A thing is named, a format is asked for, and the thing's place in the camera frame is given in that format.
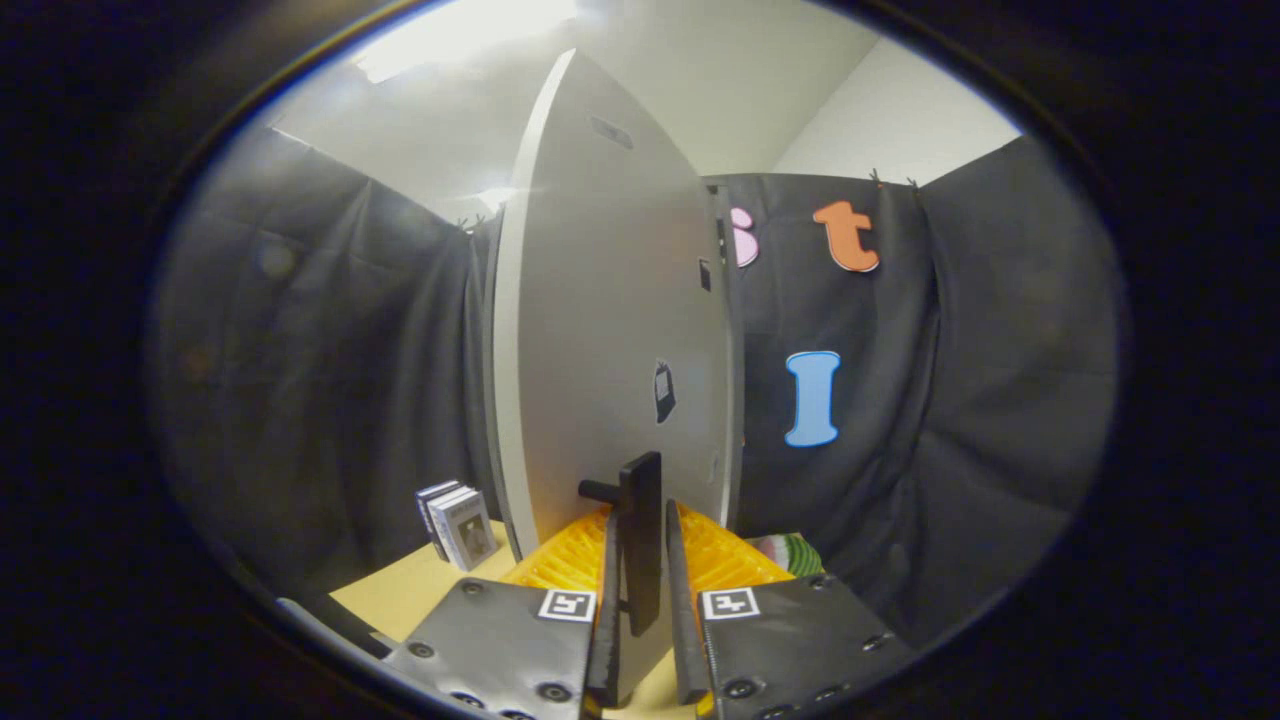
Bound small white book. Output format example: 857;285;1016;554
428;485;476;561
440;490;498;573
415;480;461;536

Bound black backdrop cloth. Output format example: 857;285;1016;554
150;125;1121;651

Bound white shoe cabinet door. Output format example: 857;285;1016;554
487;48;741;706

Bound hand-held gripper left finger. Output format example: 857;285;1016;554
385;503;626;720

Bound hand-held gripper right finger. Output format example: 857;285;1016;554
665;498;913;720

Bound pink green striped object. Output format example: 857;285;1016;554
745;533;826;579

